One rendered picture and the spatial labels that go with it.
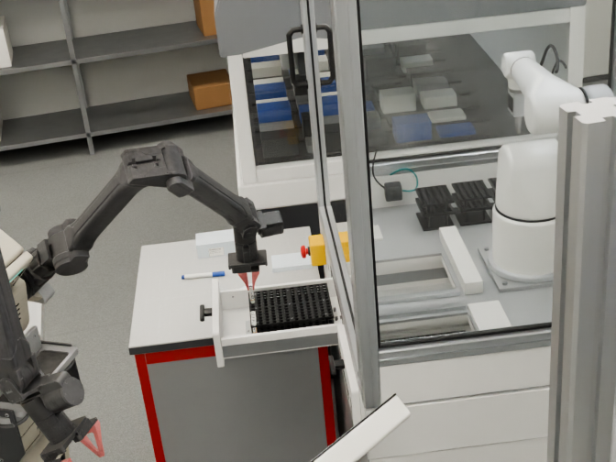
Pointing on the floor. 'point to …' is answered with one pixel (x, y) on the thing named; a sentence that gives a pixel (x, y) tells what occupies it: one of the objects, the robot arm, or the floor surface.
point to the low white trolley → (219, 396)
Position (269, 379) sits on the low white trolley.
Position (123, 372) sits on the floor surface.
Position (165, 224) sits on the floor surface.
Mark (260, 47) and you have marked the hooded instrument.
